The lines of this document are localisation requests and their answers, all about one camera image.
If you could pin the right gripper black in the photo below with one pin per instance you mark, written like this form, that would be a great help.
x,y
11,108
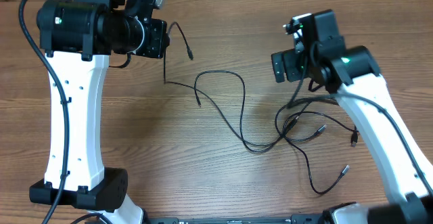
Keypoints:
x,y
288,59

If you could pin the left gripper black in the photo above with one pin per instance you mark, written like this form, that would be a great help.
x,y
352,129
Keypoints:
x,y
156,28

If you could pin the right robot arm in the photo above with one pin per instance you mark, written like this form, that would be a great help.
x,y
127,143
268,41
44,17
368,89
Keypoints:
x,y
353,80

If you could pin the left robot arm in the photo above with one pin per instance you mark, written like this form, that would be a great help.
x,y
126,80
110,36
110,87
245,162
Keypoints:
x,y
76,40

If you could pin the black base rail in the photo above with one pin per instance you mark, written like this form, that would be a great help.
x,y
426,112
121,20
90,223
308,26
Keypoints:
x,y
236,220

